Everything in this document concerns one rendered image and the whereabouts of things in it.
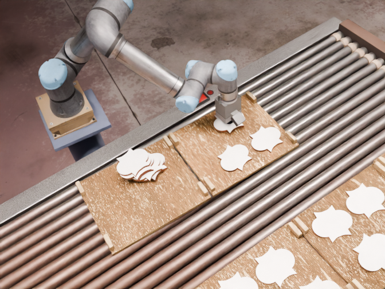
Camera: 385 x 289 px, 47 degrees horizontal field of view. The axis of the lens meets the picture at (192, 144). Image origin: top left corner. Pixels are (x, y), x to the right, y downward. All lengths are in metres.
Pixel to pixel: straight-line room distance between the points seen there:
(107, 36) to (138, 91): 1.86
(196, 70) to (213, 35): 2.12
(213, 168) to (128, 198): 0.35
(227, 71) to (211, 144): 0.34
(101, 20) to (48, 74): 0.43
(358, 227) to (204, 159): 0.62
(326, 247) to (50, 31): 3.22
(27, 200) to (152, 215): 0.52
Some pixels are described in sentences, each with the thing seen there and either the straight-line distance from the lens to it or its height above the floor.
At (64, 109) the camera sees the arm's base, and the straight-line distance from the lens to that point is 1.99.
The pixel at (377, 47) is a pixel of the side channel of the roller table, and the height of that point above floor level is 0.95.
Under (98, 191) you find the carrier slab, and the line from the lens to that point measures 1.77.
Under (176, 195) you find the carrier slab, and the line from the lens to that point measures 1.69.
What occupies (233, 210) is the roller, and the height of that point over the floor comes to 0.92.
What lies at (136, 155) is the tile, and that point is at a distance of 1.73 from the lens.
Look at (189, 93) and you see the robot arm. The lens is 1.59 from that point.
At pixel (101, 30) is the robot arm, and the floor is 1.46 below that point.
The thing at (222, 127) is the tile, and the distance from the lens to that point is 1.84.
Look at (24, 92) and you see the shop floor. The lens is 3.71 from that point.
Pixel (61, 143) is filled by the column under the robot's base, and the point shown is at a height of 0.87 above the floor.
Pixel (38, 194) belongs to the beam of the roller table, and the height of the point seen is 0.92.
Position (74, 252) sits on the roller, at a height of 0.92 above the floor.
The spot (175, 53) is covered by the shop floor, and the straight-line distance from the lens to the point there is 3.64.
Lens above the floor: 2.38
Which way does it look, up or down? 53 degrees down
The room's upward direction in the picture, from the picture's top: 9 degrees counter-clockwise
